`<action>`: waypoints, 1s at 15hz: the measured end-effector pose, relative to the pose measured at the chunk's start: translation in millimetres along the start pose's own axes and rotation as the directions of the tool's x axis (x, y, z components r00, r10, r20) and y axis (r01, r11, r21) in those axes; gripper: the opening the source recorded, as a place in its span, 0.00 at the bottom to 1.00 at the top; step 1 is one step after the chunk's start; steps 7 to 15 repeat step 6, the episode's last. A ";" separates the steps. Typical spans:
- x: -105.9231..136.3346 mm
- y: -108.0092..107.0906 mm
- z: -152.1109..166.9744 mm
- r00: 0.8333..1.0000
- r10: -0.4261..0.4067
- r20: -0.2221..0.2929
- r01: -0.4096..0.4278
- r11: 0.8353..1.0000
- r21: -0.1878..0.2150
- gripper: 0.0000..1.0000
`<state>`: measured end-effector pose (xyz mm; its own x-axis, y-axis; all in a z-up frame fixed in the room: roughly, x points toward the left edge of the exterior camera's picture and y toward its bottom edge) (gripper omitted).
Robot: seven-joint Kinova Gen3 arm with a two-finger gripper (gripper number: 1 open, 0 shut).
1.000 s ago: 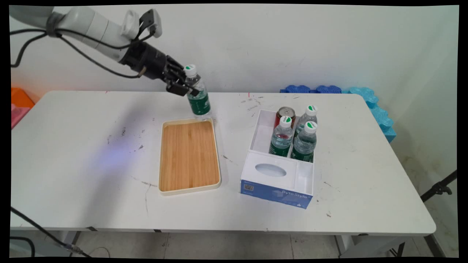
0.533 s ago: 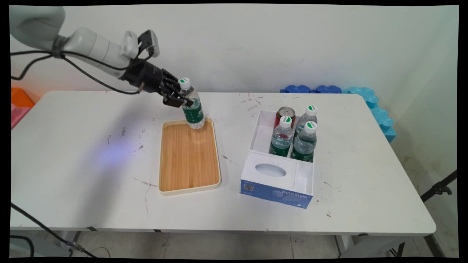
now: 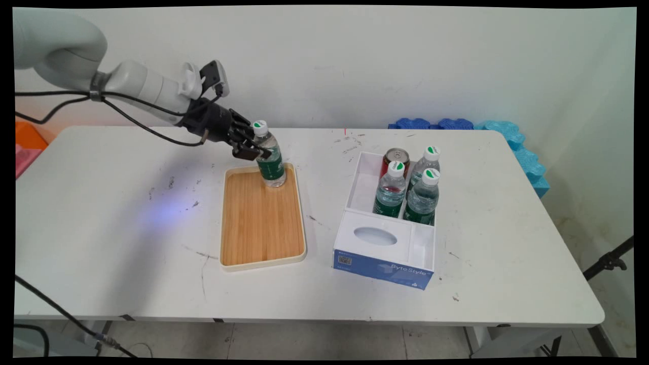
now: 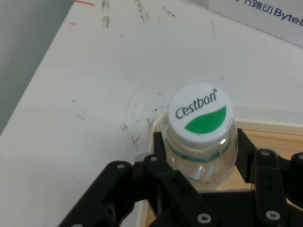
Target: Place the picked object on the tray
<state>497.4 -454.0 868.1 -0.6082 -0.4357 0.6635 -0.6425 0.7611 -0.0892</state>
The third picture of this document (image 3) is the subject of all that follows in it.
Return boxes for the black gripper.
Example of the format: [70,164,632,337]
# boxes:
[181,98,260,161]

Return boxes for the green label water bottle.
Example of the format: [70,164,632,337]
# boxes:
[372,161,407,218]
[403,168,441,226]
[409,146,441,194]
[251,120,287,188]

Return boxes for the wooden tray with cream rim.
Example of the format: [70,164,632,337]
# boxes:
[219,162,308,272]

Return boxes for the red soda can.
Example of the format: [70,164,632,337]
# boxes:
[379,148,411,181]

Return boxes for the white blue organizer box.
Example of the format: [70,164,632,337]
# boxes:
[333,151,437,290]

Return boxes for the pink foam block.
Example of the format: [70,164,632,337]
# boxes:
[15,144,43,179]

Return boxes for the light blue foam tiles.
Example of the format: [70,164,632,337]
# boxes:
[474,120,551,199]

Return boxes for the black tripod leg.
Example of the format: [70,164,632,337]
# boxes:
[583,236,635,281]

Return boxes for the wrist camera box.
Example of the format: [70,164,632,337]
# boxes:
[199,60,230,98]

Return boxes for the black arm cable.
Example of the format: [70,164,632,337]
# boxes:
[15,90,224,117]
[15,95,209,148]

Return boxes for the grey cable strap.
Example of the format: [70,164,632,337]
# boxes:
[89,71,110,102]

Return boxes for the white table leg frame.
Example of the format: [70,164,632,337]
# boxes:
[76,320,113,356]

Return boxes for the black floor cable with connector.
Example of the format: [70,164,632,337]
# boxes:
[15,275,138,358]

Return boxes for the black looped floor cable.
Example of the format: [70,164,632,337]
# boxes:
[14,323,50,356]

